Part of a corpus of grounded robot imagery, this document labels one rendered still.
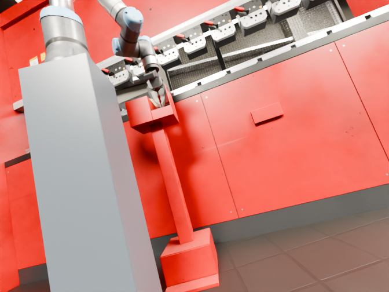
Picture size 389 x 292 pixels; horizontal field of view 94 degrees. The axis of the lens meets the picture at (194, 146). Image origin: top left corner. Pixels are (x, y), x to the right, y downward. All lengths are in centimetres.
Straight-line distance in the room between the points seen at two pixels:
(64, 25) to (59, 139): 36
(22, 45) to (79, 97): 183
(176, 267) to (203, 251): 12
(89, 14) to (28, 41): 64
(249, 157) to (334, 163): 39
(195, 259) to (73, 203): 48
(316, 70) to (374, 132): 40
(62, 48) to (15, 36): 181
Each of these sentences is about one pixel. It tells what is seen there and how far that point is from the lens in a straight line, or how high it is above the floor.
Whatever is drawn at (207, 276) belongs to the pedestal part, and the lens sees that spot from 83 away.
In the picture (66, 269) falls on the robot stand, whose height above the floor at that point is 26.
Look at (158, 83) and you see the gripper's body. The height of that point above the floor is 84.
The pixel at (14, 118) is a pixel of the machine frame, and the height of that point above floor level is 126.
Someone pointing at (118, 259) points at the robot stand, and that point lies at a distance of 50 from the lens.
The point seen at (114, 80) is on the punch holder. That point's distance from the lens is 154.
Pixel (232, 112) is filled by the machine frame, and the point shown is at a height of 65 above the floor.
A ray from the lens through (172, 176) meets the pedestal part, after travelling 82.
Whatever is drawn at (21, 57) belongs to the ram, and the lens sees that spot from 233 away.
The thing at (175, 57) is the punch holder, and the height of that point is 118.
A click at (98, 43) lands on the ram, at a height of 156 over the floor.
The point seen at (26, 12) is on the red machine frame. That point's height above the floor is 216.
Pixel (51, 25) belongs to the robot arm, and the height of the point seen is 92.
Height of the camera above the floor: 38
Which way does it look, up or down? 9 degrees up
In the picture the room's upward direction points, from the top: 16 degrees counter-clockwise
